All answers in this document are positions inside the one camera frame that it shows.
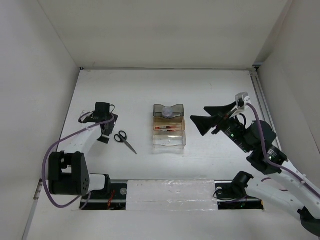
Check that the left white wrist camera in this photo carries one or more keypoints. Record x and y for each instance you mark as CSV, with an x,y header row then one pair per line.
x,y
83,115

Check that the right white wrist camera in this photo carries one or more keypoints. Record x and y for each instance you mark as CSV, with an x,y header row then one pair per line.
x,y
241,100

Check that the clear plastic tray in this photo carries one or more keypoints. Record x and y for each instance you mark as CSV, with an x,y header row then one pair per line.
x,y
169,140

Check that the aluminium rail right side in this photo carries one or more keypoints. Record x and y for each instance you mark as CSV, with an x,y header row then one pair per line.
x,y
261,99

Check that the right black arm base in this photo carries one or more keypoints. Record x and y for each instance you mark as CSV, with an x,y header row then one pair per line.
x,y
231,194

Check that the grey smoked plastic tray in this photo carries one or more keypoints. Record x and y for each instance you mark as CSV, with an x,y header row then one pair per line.
x,y
178,110

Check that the black handled scissors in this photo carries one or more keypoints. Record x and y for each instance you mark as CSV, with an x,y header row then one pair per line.
x,y
121,137

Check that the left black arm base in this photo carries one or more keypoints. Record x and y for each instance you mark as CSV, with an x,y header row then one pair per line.
x,y
115,200

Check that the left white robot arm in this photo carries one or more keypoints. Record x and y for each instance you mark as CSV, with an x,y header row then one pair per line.
x,y
68,172

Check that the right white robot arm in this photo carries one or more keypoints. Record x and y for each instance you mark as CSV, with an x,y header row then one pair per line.
x,y
300,198

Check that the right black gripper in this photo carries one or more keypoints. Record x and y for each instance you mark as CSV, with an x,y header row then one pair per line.
x,y
204,123

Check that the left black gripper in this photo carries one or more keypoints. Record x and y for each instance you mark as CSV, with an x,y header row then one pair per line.
x,y
111,125

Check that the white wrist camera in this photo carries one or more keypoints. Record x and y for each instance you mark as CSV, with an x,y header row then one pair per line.
x,y
83,115
241,100

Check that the small clear clip jar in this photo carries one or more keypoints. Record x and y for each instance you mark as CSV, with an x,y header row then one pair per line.
x,y
167,112

